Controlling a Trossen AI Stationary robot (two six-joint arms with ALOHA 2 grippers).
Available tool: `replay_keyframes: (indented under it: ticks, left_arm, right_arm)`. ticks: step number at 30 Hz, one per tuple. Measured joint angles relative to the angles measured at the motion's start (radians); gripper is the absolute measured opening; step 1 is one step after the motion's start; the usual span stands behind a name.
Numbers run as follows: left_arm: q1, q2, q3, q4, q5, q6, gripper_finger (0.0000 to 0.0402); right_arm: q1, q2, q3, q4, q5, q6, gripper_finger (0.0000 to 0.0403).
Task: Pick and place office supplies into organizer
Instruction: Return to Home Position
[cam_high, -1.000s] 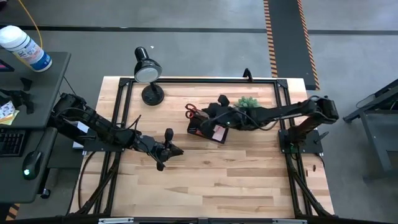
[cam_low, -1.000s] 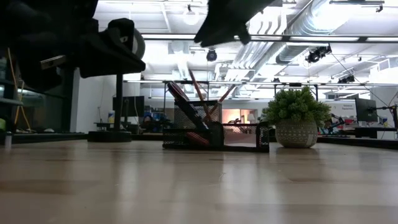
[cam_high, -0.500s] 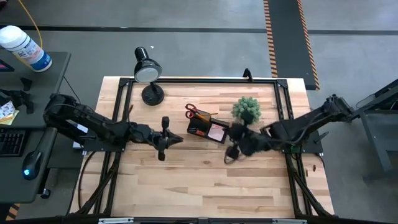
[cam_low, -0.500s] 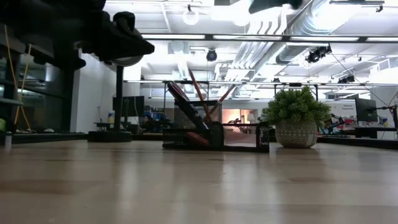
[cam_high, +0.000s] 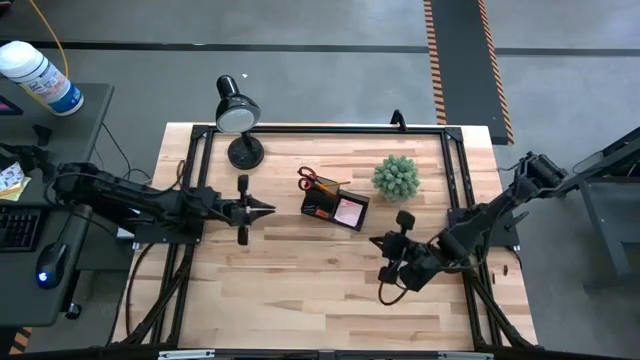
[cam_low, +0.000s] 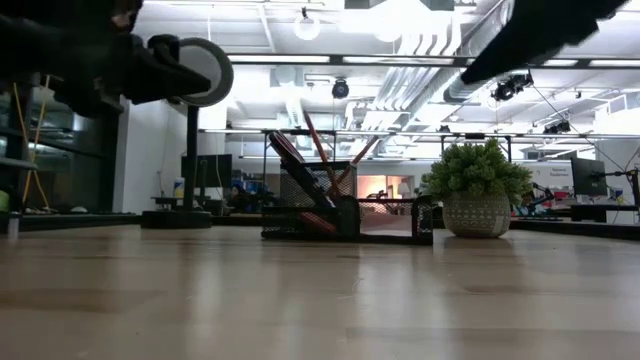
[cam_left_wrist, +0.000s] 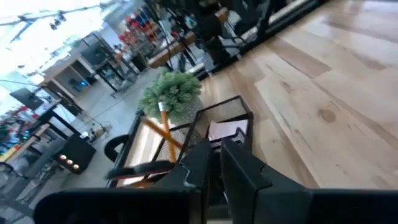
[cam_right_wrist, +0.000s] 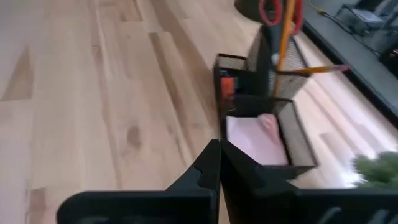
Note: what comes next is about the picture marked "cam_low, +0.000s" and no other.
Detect black table frame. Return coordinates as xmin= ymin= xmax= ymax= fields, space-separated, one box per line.
xmin=0 ymin=212 xmax=640 ymax=242

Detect black background rig frame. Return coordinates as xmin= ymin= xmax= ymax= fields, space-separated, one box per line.
xmin=261 ymin=128 xmax=339 ymax=176

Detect black background desk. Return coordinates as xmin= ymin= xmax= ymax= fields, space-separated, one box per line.
xmin=569 ymin=202 xmax=640 ymax=224

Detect orange handled scissors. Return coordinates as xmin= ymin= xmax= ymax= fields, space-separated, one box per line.
xmin=267 ymin=130 xmax=337 ymax=210

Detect round white ceiling lamp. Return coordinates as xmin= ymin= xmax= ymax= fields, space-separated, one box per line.
xmin=292 ymin=9 xmax=322 ymax=42

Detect black mesh desk organizer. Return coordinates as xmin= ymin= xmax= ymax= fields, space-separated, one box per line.
xmin=260 ymin=159 xmax=435 ymax=246

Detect black ceiling track fixture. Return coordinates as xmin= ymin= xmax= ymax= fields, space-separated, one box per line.
xmin=543 ymin=119 xmax=572 ymax=135
xmin=491 ymin=72 xmax=535 ymax=103

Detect orange wooden pencil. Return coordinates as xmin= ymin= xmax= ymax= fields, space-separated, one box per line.
xmin=342 ymin=134 xmax=381 ymax=187
xmin=301 ymin=109 xmax=342 ymax=197

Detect yellow cable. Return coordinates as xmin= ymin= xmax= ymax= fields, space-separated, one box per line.
xmin=10 ymin=74 xmax=52 ymax=215

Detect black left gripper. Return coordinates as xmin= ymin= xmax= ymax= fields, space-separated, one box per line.
xmin=49 ymin=32 xmax=212 ymax=117

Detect black computer monitor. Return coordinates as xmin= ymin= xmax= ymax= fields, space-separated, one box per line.
xmin=180 ymin=153 xmax=234 ymax=190
xmin=570 ymin=157 xmax=609 ymax=197

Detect silver ceiling duct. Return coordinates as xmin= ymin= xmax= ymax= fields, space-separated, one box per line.
xmin=442 ymin=0 xmax=539 ymax=104

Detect orange eraser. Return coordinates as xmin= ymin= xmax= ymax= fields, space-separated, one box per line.
xmin=298 ymin=210 xmax=340 ymax=237

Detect black desk lamp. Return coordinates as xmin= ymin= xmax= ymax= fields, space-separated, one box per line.
xmin=141 ymin=37 xmax=235 ymax=230

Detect green plant in patterned pot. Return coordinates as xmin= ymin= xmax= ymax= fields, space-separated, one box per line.
xmin=422 ymin=138 xmax=534 ymax=239

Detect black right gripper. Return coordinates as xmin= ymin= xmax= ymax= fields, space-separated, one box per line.
xmin=460 ymin=0 xmax=630 ymax=85

